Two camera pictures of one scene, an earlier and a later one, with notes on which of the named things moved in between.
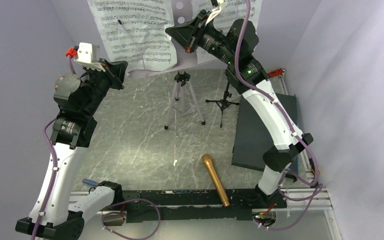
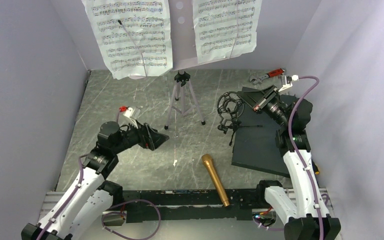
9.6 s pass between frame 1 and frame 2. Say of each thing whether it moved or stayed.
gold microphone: stayed
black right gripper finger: moved
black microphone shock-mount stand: moved
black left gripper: moved
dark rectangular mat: stayed
